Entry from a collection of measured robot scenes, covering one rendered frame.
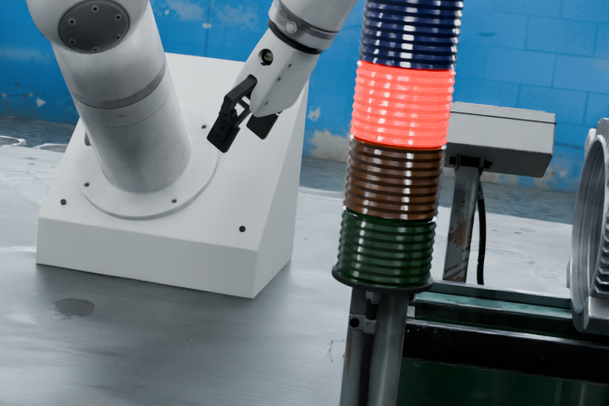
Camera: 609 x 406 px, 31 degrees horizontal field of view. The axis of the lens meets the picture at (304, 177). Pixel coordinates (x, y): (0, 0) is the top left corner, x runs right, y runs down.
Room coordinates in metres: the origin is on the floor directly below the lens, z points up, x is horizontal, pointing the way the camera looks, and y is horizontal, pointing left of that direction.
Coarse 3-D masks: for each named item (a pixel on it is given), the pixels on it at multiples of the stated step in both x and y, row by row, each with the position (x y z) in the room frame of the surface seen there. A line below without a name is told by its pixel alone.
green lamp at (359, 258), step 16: (352, 224) 0.65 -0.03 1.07; (368, 224) 0.64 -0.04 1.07; (384, 224) 0.64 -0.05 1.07; (400, 224) 0.64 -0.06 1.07; (416, 224) 0.64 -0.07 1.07; (432, 224) 0.66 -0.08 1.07; (352, 240) 0.65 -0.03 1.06; (368, 240) 0.64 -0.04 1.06; (384, 240) 0.64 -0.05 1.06; (400, 240) 0.64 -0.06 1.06; (416, 240) 0.64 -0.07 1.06; (432, 240) 0.66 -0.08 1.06; (352, 256) 0.65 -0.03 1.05; (368, 256) 0.64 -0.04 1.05; (384, 256) 0.64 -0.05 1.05; (400, 256) 0.64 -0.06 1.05; (416, 256) 0.64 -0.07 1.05; (352, 272) 0.65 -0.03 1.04; (368, 272) 0.64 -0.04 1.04; (384, 272) 0.64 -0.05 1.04; (400, 272) 0.64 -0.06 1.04; (416, 272) 0.65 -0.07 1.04
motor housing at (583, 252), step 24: (600, 120) 0.98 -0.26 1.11; (600, 144) 0.98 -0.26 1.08; (600, 168) 1.01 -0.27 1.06; (600, 192) 1.02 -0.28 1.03; (576, 216) 1.03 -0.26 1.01; (600, 216) 1.02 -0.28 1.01; (576, 240) 1.02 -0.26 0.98; (600, 240) 0.88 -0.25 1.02; (576, 264) 1.01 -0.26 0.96; (600, 264) 0.87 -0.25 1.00; (576, 288) 0.98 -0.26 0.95; (600, 288) 0.87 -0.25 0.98; (576, 312) 0.93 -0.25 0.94
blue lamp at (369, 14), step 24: (384, 0) 0.65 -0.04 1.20; (408, 0) 0.64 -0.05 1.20; (432, 0) 0.64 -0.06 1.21; (456, 0) 0.65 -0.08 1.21; (384, 24) 0.65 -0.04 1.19; (408, 24) 0.64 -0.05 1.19; (432, 24) 0.64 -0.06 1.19; (456, 24) 0.65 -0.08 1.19; (360, 48) 0.66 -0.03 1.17; (384, 48) 0.64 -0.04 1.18; (408, 48) 0.64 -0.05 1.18; (432, 48) 0.64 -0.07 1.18; (456, 48) 0.66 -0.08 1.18
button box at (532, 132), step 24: (456, 120) 1.18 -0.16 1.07; (480, 120) 1.18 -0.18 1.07; (504, 120) 1.18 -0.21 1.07; (528, 120) 1.18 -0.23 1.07; (552, 120) 1.18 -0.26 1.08; (456, 144) 1.17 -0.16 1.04; (480, 144) 1.16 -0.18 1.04; (504, 144) 1.16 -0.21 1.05; (528, 144) 1.16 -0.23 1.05; (552, 144) 1.16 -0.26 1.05; (504, 168) 1.20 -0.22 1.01; (528, 168) 1.19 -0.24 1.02
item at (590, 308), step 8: (592, 136) 1.01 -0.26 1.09; (608, 160) 0.89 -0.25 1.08; (608, 168) 0.89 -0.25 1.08; (608, 176) 0.88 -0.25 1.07; (608, 184) 0.89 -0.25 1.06; (568, 264) 1.02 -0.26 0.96; (568, 272) 1.01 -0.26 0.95; (568, 280) 1.00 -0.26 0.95; (568, 288) 1.01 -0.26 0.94; (592, 304) 0.88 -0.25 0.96; (600, 304) 0.88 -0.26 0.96; (608, 304) 0.88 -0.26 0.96; (584, 312) 0.90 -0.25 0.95; (592, 312) 0.88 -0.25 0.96; (600, 312) 0.88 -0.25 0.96; (608, 312) 0.88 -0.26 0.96; (584, 320) 0.89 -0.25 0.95; (592, 320) 0.88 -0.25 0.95; (600, 320) 0.88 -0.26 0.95; (608, 320) 0.88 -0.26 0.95; (584, 328) 0.89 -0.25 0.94; (592, 328) 0.89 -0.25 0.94; (600, 328) 0.89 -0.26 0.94; (608, 328) 0.88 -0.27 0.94
